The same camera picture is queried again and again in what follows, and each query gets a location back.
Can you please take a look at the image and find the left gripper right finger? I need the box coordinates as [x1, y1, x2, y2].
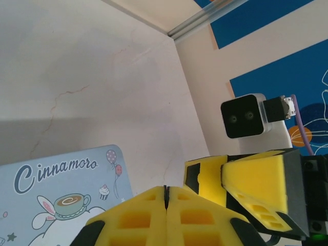
[166, 186, 268, 246]

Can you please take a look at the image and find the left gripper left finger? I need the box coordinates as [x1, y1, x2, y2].
[69, 186, 168, 246]

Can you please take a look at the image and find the white black camera unit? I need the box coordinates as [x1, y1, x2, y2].
[220, 93, 295, 156]

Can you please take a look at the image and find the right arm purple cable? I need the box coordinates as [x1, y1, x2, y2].
[263, 94, 315, 156]

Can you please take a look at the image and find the aluminium frame post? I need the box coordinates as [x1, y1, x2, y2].
[167, 0, 248, 39]

